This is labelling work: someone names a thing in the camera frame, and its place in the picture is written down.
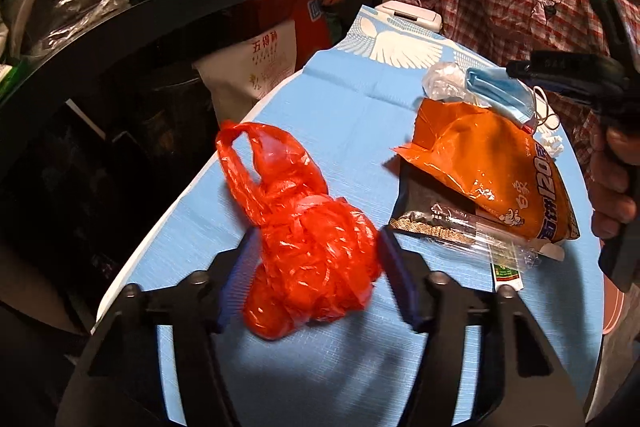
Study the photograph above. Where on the clear plastic wrap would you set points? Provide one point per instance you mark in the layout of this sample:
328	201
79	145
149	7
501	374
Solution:
445	81

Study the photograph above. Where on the white bin lid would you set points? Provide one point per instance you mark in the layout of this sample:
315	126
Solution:
422	17

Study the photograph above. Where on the small green white tube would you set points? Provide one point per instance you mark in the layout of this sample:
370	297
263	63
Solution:
505	272

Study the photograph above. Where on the orange snack bag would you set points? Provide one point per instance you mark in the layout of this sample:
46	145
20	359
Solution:
483	156

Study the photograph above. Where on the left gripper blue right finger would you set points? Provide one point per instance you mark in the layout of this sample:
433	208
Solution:
405	272

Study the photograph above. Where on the white rice sack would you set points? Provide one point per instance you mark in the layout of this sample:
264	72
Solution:
239	76

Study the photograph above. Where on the black metal shelf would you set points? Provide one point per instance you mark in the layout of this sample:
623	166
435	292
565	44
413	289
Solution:
150	6

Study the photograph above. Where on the person's right hand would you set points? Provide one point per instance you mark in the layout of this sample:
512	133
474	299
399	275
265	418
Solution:
614	153

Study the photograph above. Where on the blue face mask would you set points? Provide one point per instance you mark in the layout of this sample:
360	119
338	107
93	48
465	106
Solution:
527	107

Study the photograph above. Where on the clear dark snack wrapper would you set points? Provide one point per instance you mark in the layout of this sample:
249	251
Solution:
427	209

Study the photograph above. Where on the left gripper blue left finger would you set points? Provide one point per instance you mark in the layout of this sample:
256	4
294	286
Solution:
234	273

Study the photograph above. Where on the red bag on shelf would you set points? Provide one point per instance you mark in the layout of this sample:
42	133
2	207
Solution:
312	32

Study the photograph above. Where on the blue tablecloth with white wings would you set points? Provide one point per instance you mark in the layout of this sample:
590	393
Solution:
350	108

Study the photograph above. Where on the red plastic bag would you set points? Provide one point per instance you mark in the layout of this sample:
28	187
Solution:
319	259

